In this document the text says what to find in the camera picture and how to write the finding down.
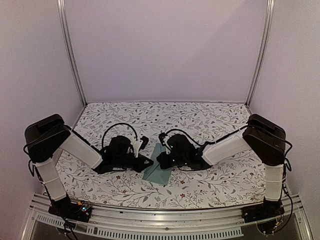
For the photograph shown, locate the left black camera cable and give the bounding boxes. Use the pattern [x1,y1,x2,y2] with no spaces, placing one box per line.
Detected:
[101,122,140,151]

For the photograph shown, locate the right black camera cable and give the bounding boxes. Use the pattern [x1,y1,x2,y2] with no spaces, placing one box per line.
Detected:
[163,128,213,146]

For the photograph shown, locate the black camera cable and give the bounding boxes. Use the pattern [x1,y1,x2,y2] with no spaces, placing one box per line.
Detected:
[101,122,140,151]
[163,128,213,146]

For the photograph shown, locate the left aluminium frame post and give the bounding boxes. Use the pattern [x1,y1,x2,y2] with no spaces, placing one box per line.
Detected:
[56,0,88,107]

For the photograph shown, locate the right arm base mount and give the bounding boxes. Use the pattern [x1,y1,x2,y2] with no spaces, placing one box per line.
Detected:
[241,201,285,223]

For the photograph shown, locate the front aluminium rail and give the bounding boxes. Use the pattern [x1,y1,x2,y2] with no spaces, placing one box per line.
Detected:
[21,193,313,240]

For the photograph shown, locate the floral patterned table mat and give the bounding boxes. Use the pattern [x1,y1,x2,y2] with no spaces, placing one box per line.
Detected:
[56,102,266,210]

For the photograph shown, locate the teal blue envelope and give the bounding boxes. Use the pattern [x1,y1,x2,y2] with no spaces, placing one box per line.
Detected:
[142,143,171,186]

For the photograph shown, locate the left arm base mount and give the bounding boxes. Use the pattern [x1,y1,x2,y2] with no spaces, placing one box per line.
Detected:
[48,199,92,223]

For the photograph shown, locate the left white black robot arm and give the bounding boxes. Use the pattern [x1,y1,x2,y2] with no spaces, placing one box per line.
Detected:
[23,114,154,217]

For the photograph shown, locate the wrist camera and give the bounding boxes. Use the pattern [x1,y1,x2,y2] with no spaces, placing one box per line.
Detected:
[133,136,149,158]
[158,132,168,147]

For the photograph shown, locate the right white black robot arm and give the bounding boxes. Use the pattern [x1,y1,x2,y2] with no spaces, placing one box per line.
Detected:
[156,114,293,218]

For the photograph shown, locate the right aluminium frame post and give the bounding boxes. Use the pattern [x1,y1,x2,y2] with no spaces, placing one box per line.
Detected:
[245,0,275,109]

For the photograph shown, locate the aluminium frame post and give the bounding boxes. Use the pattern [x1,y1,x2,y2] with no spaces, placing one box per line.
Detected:
[245,0,275,109]
[56,0,88,107]

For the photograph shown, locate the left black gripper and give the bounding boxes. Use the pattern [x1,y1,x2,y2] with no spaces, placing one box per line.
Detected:
[113,154,154,174]

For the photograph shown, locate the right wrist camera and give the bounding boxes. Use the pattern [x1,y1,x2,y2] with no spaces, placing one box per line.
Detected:
[158,132,168,147]

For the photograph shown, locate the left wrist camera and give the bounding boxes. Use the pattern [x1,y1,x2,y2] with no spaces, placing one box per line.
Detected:
[133,136,149,158]

